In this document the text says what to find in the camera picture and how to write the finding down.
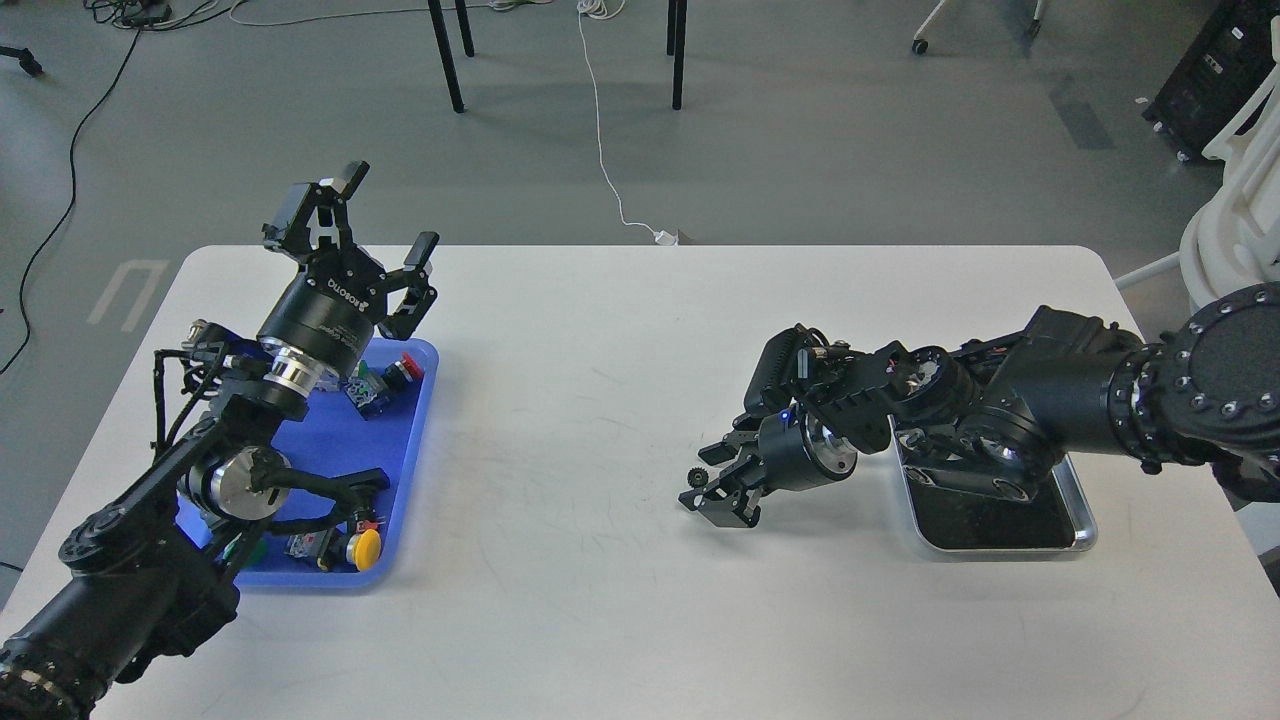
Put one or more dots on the yellow push button switch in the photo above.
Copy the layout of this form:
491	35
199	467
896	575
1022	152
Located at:
360	550

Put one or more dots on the black push button switch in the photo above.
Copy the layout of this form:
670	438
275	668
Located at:
363	515

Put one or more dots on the green push button switch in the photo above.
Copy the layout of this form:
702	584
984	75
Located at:
244	555

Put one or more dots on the silver metal tray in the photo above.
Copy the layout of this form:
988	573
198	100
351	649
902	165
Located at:
984	528

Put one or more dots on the black table leg left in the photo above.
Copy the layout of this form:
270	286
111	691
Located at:
443	42

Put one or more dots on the blue plastic tray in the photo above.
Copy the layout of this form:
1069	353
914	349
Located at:
330	450

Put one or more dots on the black table leg right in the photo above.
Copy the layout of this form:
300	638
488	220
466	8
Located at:
676	32

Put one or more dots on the red push button switch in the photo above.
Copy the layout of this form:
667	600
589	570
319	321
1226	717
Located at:
403	373

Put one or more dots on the chair caster base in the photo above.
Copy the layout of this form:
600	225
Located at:
956	21

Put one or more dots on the black Robotiq gripper image-left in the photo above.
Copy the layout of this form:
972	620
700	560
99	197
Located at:
328	312

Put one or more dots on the black table leg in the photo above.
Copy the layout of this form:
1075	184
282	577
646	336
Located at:
676	32
443	42

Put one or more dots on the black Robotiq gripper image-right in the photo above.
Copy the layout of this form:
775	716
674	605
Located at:
796	451

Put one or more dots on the light green terminal switch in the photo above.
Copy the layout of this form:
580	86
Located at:
361	381

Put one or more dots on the black equipment case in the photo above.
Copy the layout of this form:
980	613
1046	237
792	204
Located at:
1222	68

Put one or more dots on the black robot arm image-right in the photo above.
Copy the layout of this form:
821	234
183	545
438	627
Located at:
995	417

